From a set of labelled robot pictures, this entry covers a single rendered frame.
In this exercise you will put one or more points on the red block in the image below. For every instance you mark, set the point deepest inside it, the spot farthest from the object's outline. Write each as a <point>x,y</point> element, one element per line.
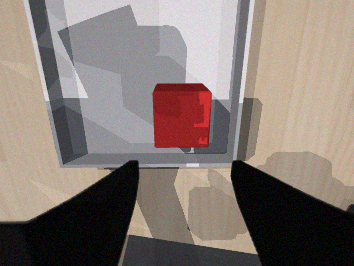
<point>181,113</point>

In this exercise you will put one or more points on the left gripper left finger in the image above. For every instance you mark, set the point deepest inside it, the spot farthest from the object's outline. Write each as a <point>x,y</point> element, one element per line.
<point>88,229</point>

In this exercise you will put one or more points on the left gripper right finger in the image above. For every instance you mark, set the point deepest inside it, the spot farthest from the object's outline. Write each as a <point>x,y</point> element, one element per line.
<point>289,227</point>

